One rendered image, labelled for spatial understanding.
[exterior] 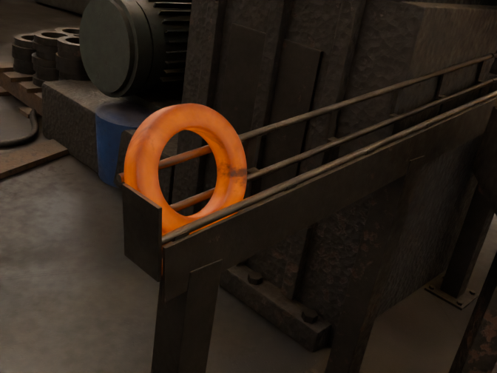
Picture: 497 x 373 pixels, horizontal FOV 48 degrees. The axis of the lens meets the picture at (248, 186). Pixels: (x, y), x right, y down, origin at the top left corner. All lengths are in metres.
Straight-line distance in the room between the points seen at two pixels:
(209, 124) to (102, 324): 0.86
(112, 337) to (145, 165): 0.83
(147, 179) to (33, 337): 0.85
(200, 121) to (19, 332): 0.90
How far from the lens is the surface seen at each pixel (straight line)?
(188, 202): 0.77
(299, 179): 0.84
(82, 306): 1.56
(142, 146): 0.69
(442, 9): 1.27
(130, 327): 1.49
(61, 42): 2.57
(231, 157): 0.77
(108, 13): 2.13
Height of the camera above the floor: 0.96
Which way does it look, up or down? 25 degrees down
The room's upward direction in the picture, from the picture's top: 9 degrees clockwise
